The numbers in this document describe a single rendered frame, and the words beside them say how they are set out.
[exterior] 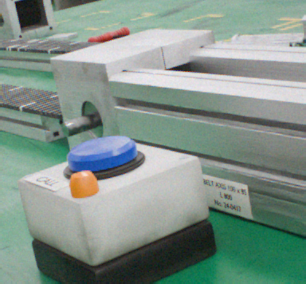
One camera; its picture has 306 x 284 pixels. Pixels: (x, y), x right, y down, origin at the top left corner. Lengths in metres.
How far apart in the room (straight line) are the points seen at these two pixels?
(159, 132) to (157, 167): 0.12
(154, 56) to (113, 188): 0.21
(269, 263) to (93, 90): 0.24
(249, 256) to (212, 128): 0.09
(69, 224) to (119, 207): 0.03
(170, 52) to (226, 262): 0.22
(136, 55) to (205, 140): 0.12
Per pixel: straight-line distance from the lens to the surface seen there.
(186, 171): 0.48
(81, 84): 0.68
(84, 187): 0.46
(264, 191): 0.52
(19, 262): 0.56
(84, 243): 0.46
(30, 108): 0.85
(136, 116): 0.62
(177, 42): 0.67
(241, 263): 0.49
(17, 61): 1.33
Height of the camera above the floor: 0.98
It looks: 16 degrees down
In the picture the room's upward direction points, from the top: 12 degrees counter-clockwise
